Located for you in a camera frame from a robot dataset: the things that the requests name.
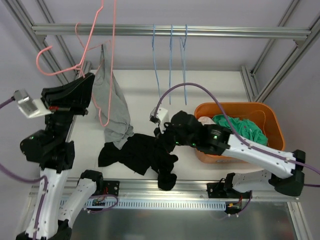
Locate black tank top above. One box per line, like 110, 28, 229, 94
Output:
98, 133, 179, 191

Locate white tank top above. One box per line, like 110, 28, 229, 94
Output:
198, 116, 216, 126

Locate pink hanger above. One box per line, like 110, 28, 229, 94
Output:
35, 0, 118, 128
75, 22, 112, 73

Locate green tank top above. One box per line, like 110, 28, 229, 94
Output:
212, 114, 268, 146

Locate blue hanger of white top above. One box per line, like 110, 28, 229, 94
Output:
151, 24, 161, 98

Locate blue hanger of red top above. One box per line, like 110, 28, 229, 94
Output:
179, 24, 189, 106

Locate blue hanger of green top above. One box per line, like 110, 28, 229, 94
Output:
168, 25, 173, 89

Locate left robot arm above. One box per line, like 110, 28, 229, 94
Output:
13, 72, 104, 240

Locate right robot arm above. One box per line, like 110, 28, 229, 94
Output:
149, 109, 306, 199

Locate grey tank top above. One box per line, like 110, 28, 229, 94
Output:
91, 44, 134, 150

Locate orange plastic basket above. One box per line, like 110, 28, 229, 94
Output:
194, 102, 285, 164

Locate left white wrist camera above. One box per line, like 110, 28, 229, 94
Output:
13, 89, 53, 119

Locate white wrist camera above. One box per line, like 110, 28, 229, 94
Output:
149, 107, 170, 134
13, 89, 53, 119

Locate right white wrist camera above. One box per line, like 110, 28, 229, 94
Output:
149, 107, 170, 134

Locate aluminium front rail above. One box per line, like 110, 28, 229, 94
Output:
28, 177, 300, 202

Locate aluminium hanging rail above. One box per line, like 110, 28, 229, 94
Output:
31, 23, 312, 41

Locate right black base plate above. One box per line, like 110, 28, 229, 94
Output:
206, 181, 251, 199

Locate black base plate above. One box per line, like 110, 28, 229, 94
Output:
102, 180, 120, 197
206, 181, 251, 199

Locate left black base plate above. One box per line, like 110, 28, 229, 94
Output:
102, 180, 120, 197

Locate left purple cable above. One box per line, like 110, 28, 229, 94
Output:
0, 96, 50, 240

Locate white slotted cable duct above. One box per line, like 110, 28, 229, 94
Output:
84, 198, 227, 211

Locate aluminium frame posts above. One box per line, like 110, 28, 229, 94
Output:
0, 0, 320, 93

